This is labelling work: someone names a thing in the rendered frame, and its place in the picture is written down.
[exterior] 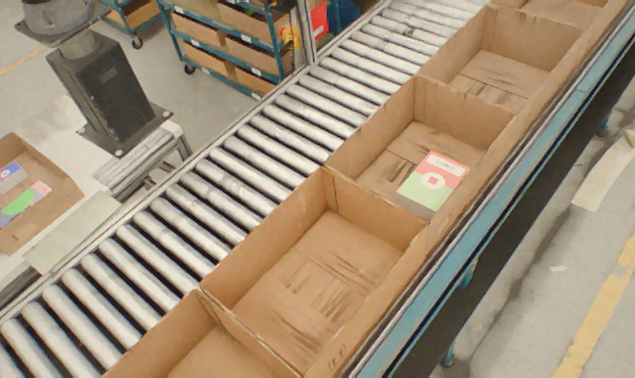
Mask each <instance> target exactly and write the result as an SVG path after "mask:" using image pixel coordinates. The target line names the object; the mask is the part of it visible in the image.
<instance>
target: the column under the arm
mask: <svg viewBox="0 0 635 378"><path fill-rule="evenodd" d="M90 31H91V33H92V35H93V37H94V39H95V41H96V43H97V45H96V49H95V50H94V51H93V52H92V53H91V54H89V55H86V56H84V57H81V58H78V59H68V58H65V57H64V56H63V54H62V53H61V51H60V49H59V48H57V49H56V50H54V51H52V52H51V53H49V54H48V55H47V56H46V60H47V61H48V63H49V64H50V66H51V67H52V70H53V71H54V73H55V75H56V76H57V78H58V79H59V81H60V82H61V84H62V85H63V87H64V88H65V89H67V92H68V94H69V95H70V97H71V98H72V100H73V101H74V103H75V104H76V106H77V107H78V109H79V110H80V113H81V114H82V116H83V117H84V119H85V120H86V122H87V123H86V124H84V125H83V126H82V127H80V128H79V129H78V130H76V131H75V132H76V133H77V135H79V136H80V137H82V138H84V139H85V140H87V141H90V142H91V143H93V144H94V145H96V146H98V147H99V148H101V149H103V150H104V151H106V152H107V153H109V154H112V155H113V157H115V158H117V159H118V160H121V159H122V158H123V157H124V155H125V154H127V153H128V152H129V151H130V150H131V149H134V148H135V147H136V146H137V145H138V144H140V143H141V142H142V141H143V140H145V139H146V138H147V137H148V136H149V134H151V133H152V132H153V131H154V130H156V129H158V128H159V127H160V126H161V125H162V124H164V123H165V122H166V121H167V120H168V119H170V118H171V117H172V116H173V112H171V111H169V110H167V109H165V108H163V107H161V106H159V105H157V104H155V103H152V102H150V101H149V100H148V98H147V96H146V94H145V93H144V90H143V88H142V86H141V84H140V82H139V80H138V78H137V76H136V74H135V72H134V70H133V67H131V65H130V63H129V61H128V59H127V57H126V55H125V53H124V51H123V49H122V46H121V44H120V43H119V41H117V40H115V39H113V38H109V37H107V36H105V35H102V34H100V33H98V32H96V31H93V30H91V29H90Z"/></svg>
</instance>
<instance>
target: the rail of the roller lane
mask: <svg viewBox="0 0 635 378"><path fill-rule="evenodd" d="M390 1H392V0H381V1H380V2H378V3H377V4H376V6H375V7H374V8H372V9H371V10H370V11H368V12H366V13H365V14H364V15H363V16H362V17H360V18H359V19H358V20H357V21H355V22H354V23H353V24H352V25H351V26H349V28H347V29H346V30H345V31H343V32H342V33H341V34H340V35H339V36H337V37H336V38H335V39H334V40H332V41H331V42H330V43H329V44H328V45H325V46H324V47H323V48H322V50H320V51H319V52H318V53H317V54H316V56H317V62H316V63H314V65H318V66H320V62H321V60H322V58H323V57H325V56H328V57H330V58H331V54H332V51H333V50H334V48H335V47H339V48H341V44H342V42H343V41H344V40H345V39H349V40H352V35H353V33H354V32H355V31H358V32H361V28H362V25H363V24H364V23H370V24H371V19H372V17H373V16H374V15H378V16H380V12H381V10H382V9H383V8H387V9H388V6H389V3H390ZM314 65H312V66H314ZM312 66H309V65H308V64H302V65H301V66H300V67H299V68H297V69H296V70H295V72H294V73H293V77H292V74H291V75H290V76H289V77H288V78H286V79H285V80H284V81H282V82H281V83H279V84H278V85H277V86H276V87H274V88H273V89H272V90H271V91H270V93H268V94H267V95H266V96H265V97H263V98H261V99H260V100H259V101H258V102H256V103H255V104H254V105H253V106H251V107H250V108H249V109H248V110H247V111H245V112H244V113H243V115H242V116H239V117H238V118H237V119H236V120H235V121H233V122H232V123H231V124H230V125H228V126H227V127H226V128H225V129H224V131H223V132H222V133H220V134H217V136H216V137H214V138H213V139H212V140H210V141H209V142H208V143H207V144H206V145H204V146H203V147H202V148H201V149H199V150H197V151H196V152H195V153H194V154H192V155H191V157H190V158H189V159H187V160H186V161H185V162H184V163H183V164H181V165H180V166H179V167H178V168H175V169H174V170H173V171H172V172H171V173H169V174H168V175H167V176H166V177H164V179H163V180H162V181H161V182H160V183H158V184H157V185H156V186H154V187H152V188H151V189H150V190H149V191H148V192H146V193H145V194H144V195H143V196H141V197H140V198H139V200H138V201H137V202H135V203H134V204H132V205H131V206H129V207H128V208H127V209H126V210H125V211H123V212H122V213H121V214H120V215H118V216H117V217H116V218H115V219H114V220H112V222H110V223H109V224H108V225H106V226H105V227H104V228H103V229H102V230H100V231H99V232H98V233H97V234H95V235H94V236H93V237H92V238H91V239H88V240H87V241H86V243H85V244H83V245H82V246H81V247H80V248H79V249H77V250H76V251H75V252H74V253H72V254H71V255H70V256H69V257H68V258H65V259H64V260H63V261H62V262H60V263H59V265H58V266H57V267H56V268H54V269H53V270H52V271H51V272H49V273H48V274H47V275H46V276H44V277H42V278H41V279H40V280H39V281H37V282H36V283H35V284H34V286H33V287H31V288H30V289H29V290H28V291H26V292H25V293H24V294H22V295H21V296H19V297H18V298H17V299H16V300H14V301H13V302H12V303H11V304H10V305H8V306H7V308H6V309H5V310H3V311H2V312H0V327H2V325H3V324H4V323H5V322H6V321H8V320H10V319H17V320H19V321H20V323H21V324H22V325H24V326H25V327H26V328H27V327H28V326H29V325H30V323H29V322H28V321H27V320H26V318H25V317H24V316H22V314H21V311H22V309H24V306H25V305H26V304H28V303H29V302H32V301H37V302H39V303H40V304H41V306H42V308H43V309H44V310H46V311H48V310H49V309H50V308H51V306H50V305H49V304H48V302H47V301H46V300H44V299H43V298H42V292H43V291H44V289H46V288H48V287H50V286H52V284H56V286H58V287H59V288H60V289H61V290H62V291H63V292H64V293H65V294H66V293H69V292H70V291H71V290H70V289H69V288H68V287H66V286H65V284H64V283H63V282H62V275H63V274H64V273H65V272H66V271H68V270H70V269H76V270H78V271H79V272H80V273H81V274H82V275H83V276H84V277H86V276H87V275H88V273H87V272H86V271H85V270H84V269H83V268H82V266H81V259H82V258H83V257H84V256H85V255H86V254H90V253H94V254H96V255H97V256H98V257H99V258H100V259H101V260H102V261H105V260H106V259H107V257H106V256H105V255H104V254H102V253H101V252H100V250H99V246H100V244H101V243H102V241H103V240H104V239H106V238H112V239H114V240H115V241H116V243H117V244H119V245H120V246H121V247H122V246H123V245H124V244H125V243H124V241H123V240H121V239H120V238H119V237H118V236H117V230H118V229H119V227H120V226H122V225H124V224H128V225H130V226H131V227H132V228H135V229H136V230H137V231H138V232H139V231H141V230H142V228H141V227H139V226H138V225H137V224H136V223H135V222H134V216H135V214H136V213H137V212H138V211H140V210H145V211H147V212H148V213H150V214H151V215H152V216H153V217H157V216H158V215H159V214H157V213H156V212H154V211H152V210H151V208H150V203H151V201H152V200H153V198H154V197H157V196H161V197H163V198H164V200H166V201H167V202H168V203H170V204H172V203H173V201H172V200H171V198H169V197H168V196H167V195H166V189H167V187H168V186H169V185H171V184H178V185H179V186H180V187H182V188H183V189H185V190H186V191H187V190H188V189H189V188H188V187H186V186H185V185H184V184H183V183H182V181H181V179H182V175H183V174H184V173H185V172H186V171H192V172H193V173H195V174H196V175H199V176H200V177H203V176H204V175H203V174H201V173H200V172H197V171H196V168H195V167H196V164H197V162H199V161H200V160H202V159H205V160H207V161H209V162H210V163H212V164H214V165H215V166H216V165H217V163H215V162H214V161H212V160H211V158H210V153H211V151H212V149H214V148H215V147H220V148H222V149H224V150H225V151H227V152H229V153H231V151H230V150H228V149H226V148H225V146H224V143H225V140H226V139H227V138H228V137H229V136H233V137H235V138H236V139H238V140H241V141H243V142H245V140H243V139H241V138H239V137H238V136H237V130H238V128H239V127H241V126H242V125H247V126H249V127H251V128H253V129H255V130H256V131H257V130H258V129H256V128H254V127H252V126H251V123H250V121H251V118H252V117H253V116H254V115H260V116H263V117H265V116H264V113H263V111H264V108H265V106H266V105H267V104H272V105H274V106H276V104H275V99H276V97H277V96H278V95H279V94H284V95H286V96H288V94H287V90H288V87H289V86H290V85H291V84H296V85H298V86H299V84H298V81H299V78H300V77H301V76H302V75H308V76H310V70H311V68H312ZM320 67H321V66H320ZM310 77H311V76H310ZM288 97H289V96H288ZM276 107H278V106H276ZM278 108H280V107H278ZM280 109H282V108H280ZM265 118H267V117H265ZM267 119H268V120H271V119H269V118H267ZM0 343H2V344H3V345H4V347H5V346H6V345H7V344H8V343H9V342H8V341H7V340H6V338H5V337H4V336H3V334H2V333H0Z"/></svg>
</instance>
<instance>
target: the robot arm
mask: <svg viewBox="0 0 635 378"><path fill-rule="evenodd" d="M22 3H23V7H24V12H25V17H26V22H27V25H28V27H29V28H30V30H31V31H32V32H33V33H35V34H38V35H55V34H60V33H63V32H67V31H70V30H72V29H74V28H76V27H78V26H80V24H81V23H83V22H84V21H85V20H87V19H89V18H90V16H91V15H92V13H93V10H94V7H93V5H92V2H91V0H22Z"/></svg>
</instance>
